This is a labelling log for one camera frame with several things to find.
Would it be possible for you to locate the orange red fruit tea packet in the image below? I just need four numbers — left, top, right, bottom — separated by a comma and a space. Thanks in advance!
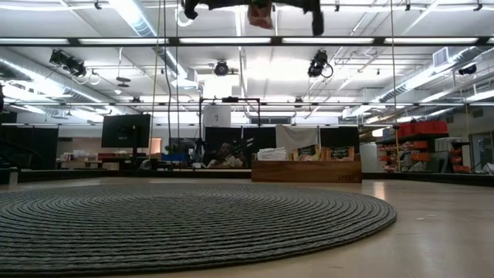
322, 145, 357, 162
247, 2, 274, 30

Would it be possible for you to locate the yellow Ahmad tea packet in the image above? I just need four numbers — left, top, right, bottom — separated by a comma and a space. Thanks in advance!
292, 144, 322, 162

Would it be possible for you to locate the brown wooden tea organizer box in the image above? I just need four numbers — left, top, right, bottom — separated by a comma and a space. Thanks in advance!
251, 160, 363, 184

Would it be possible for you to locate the black overhead light bar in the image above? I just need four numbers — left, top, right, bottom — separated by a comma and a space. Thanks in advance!
0, 36, 494, 48

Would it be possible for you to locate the white hanging sheet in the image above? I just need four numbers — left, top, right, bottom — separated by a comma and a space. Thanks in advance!
275, 124, 320, 150

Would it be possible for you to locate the white box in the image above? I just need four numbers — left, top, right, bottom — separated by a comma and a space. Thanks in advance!
202, 104, 232, 128

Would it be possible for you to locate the black partition panel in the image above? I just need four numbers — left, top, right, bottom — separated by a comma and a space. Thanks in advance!
204, 126, 277, 170
319, 126, 360, 155

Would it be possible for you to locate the person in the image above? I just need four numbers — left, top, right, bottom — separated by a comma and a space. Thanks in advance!
208, 141, 248, 169

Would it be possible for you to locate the shelf with red bins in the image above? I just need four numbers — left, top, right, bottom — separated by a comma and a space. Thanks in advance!
376, 120, 472, 174

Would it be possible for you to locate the black monitor on stand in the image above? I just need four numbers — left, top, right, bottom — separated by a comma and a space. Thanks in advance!
100, 114, 152, 155

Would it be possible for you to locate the round grey woven placemat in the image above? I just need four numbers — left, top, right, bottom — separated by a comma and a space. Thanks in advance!
0, 182, 398, 277

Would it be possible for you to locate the black ceiling camera with cable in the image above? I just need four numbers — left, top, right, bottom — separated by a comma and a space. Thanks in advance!
307, 49, 334, 79

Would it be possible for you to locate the round black overhead camera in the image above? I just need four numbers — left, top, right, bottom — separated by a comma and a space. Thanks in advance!
214, 59, 231, 77

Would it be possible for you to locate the distant black metal frame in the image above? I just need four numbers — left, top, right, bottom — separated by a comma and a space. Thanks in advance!
198, 96, 262, 128

